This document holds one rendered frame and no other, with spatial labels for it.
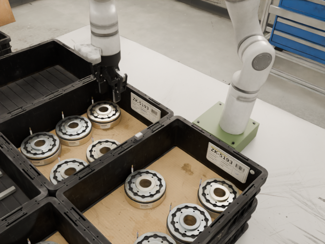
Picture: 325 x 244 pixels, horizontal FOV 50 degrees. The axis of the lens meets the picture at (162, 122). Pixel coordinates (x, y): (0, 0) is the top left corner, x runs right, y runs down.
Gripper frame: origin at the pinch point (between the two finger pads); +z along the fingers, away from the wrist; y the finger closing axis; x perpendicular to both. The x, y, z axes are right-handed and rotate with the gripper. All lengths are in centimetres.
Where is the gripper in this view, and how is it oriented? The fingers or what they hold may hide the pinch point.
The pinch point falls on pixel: (109, 92)
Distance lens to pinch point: 102.9
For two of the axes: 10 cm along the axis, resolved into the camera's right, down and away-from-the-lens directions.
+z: -0.3, 7.6, 6.5
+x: -6.9, 4.5, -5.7
